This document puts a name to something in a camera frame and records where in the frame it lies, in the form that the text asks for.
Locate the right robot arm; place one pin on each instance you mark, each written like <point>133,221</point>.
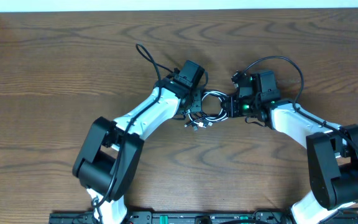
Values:
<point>332,149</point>

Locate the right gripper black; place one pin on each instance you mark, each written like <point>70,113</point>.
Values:
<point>232,110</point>

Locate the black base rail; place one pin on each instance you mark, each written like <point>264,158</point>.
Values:
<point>143,217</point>

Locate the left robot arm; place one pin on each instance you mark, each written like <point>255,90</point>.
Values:
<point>109,156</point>

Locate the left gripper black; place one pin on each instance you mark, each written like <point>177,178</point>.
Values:
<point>198,96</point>

